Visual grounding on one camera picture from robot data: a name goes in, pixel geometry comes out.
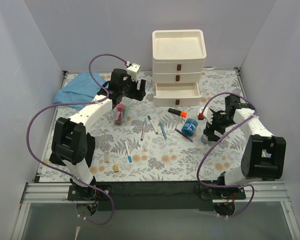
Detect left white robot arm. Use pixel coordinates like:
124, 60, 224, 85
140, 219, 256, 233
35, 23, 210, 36
50, 63, 146, 200

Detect white drawer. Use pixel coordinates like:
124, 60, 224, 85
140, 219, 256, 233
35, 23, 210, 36
153, 82, 202, 107

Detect aluminium front rail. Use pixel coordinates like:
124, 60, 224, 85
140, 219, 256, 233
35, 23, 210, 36
12, 181, 300, 240

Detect clear purple small jar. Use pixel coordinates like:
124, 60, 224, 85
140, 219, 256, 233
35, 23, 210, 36
200, 133, 212, 145

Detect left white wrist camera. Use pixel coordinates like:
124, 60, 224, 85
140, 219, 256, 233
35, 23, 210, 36
125, 61, 141, 83

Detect black orange highlighter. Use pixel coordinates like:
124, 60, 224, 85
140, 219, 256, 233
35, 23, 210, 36
168, 108, 188, 118

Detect light green eraser stick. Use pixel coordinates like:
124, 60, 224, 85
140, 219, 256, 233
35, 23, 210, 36
122, 103, 130, 123

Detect blue cloth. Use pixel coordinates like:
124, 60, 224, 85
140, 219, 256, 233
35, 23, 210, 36
53, 72, 101, 104

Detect white marker blue cap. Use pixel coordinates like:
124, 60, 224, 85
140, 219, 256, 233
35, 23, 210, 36
123, 140, 132, 163

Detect floral table mat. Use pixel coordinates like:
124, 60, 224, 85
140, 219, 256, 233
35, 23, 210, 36
38, 69, 270, 182

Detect small yellow sharpener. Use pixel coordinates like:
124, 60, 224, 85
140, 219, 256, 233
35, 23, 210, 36
113, 164, 120, 173

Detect white three-drawer organizer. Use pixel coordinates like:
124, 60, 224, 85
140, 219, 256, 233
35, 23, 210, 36
152, 29, 207, 94

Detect purple pen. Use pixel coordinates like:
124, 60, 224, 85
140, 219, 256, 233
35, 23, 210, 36
174, 128, 193, 143

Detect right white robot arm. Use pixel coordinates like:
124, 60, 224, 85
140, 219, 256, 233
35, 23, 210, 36
197, 92, 287, 199

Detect beige eraser block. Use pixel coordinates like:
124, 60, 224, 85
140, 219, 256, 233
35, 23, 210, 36
104, 151, 110, 163

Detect blue round jar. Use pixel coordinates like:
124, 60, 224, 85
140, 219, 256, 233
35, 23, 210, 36
181, 118, 198, 137

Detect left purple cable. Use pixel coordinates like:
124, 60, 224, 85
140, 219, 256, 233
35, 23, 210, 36
26, 54, 115, 225

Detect blue marker pen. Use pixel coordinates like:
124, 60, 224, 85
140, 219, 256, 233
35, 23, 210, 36
159, 121, 168, 140

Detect green-capped white marker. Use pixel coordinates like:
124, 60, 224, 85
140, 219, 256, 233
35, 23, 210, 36
147, 115, 159, 135

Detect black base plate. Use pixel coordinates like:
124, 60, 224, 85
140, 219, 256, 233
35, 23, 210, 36
67, 181, 247, 212

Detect pink-capped clear tube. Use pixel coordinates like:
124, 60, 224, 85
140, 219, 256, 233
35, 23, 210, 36
114, 103, 125, 125

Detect purple slim marker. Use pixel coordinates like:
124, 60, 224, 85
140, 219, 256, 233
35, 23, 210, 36
140, 118, 147, 141

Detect black cloth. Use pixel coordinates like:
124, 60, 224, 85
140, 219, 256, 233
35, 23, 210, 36
49, 133, 96, 168

